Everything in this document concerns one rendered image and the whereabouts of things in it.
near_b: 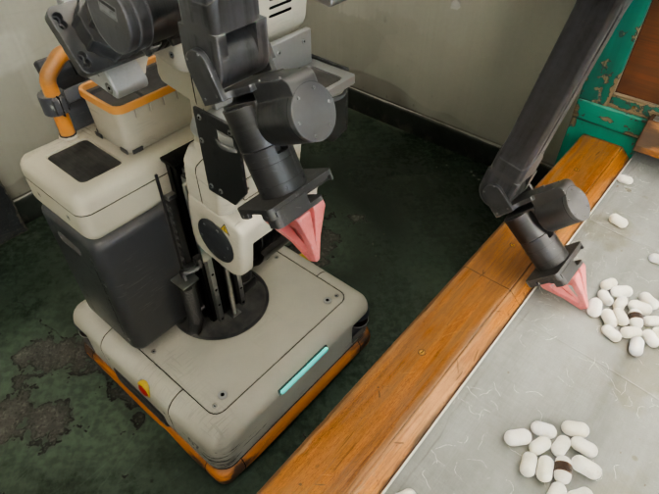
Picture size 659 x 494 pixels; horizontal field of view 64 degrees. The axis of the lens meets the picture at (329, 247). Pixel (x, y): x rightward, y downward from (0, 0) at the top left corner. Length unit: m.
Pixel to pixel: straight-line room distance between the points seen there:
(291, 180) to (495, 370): 0.47
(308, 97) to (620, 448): 0.64
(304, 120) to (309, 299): 1.07
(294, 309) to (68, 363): 0.80
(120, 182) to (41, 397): 0.92
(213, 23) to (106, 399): 1.43
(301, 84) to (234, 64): 0.08
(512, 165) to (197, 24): 0.53
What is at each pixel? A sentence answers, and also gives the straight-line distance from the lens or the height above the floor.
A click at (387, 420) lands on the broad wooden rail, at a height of 0.76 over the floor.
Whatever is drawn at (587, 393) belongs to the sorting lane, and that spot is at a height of 0.74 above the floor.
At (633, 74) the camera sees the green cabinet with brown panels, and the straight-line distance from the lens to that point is 1.38.
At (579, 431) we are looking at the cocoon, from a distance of 0.85.
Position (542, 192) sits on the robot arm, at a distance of 0.89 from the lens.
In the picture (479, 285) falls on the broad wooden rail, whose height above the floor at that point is 0.76.
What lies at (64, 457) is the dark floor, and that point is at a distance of 1.76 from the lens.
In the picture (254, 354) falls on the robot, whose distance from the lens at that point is 1.43.
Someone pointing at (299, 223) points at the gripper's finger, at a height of 1.06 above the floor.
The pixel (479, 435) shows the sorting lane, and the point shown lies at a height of 0.74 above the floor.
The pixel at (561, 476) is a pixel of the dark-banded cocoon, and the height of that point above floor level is 0.76.
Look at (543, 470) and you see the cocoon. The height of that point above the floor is 0.76.
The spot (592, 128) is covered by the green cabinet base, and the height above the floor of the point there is 0.78.
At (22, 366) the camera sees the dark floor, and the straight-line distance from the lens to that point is 2.00.
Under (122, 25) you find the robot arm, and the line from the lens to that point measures 0.64.
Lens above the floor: 1.45
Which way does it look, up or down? 44 degrees down
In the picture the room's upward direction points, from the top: straight up
